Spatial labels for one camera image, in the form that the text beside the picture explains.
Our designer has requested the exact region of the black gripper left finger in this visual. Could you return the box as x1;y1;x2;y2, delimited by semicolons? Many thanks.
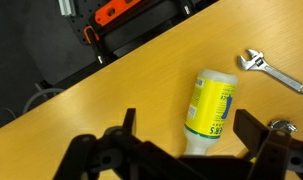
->
52;108;209;180

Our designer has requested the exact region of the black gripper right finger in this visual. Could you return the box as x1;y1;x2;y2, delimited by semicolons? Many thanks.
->
232;109;303;180

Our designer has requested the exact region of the silver adjustable wrench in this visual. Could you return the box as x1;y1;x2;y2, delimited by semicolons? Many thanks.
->
237;48;303;95

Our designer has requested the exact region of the yellow label spray bottle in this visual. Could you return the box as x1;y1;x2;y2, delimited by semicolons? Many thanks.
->
183;68;239;157

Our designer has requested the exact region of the orange hook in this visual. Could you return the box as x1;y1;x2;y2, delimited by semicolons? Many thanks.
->
83;25;101;45

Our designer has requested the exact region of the aluminium extrusion piece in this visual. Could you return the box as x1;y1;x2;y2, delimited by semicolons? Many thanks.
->
57;0;77;18

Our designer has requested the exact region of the grey cable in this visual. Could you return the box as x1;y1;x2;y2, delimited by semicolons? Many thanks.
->
22;87;65;114

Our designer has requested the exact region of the orange metal bracket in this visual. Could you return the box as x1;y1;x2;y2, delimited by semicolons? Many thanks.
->
94;0;142;27

